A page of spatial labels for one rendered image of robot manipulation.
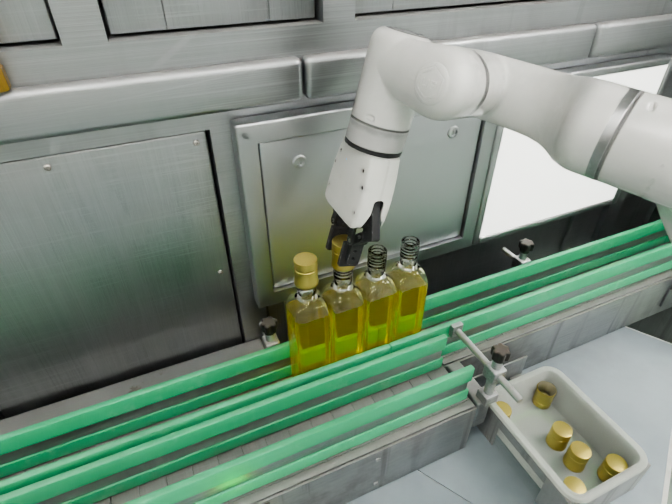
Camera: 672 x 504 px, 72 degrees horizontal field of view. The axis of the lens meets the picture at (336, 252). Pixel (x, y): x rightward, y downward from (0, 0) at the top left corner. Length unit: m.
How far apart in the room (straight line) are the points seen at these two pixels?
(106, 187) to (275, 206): 0.24
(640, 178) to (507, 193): 0.56
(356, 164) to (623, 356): 0.85
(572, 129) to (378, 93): 0.21
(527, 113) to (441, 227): 0.41
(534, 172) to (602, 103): 0.57
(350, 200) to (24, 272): 0.47
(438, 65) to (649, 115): 0.19
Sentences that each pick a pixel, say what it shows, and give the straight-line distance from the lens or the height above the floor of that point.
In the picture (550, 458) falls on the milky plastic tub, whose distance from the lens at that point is 0.98.
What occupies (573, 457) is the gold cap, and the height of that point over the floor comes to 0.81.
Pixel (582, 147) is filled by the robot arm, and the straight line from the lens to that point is 0.47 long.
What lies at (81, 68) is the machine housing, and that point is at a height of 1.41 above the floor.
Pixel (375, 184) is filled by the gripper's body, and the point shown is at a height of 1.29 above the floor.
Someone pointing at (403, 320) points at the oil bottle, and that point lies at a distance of 0.80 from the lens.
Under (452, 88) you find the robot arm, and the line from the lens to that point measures 0.49.
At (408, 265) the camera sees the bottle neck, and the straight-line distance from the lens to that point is 0.74.
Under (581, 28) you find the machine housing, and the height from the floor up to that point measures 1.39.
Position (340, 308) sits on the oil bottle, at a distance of 0.70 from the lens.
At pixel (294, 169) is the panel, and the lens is 0.72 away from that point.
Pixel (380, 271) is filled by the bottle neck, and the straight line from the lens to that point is 0.71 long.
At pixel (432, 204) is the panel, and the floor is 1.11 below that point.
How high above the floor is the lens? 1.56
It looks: 37 degrees down
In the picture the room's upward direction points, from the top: straight up
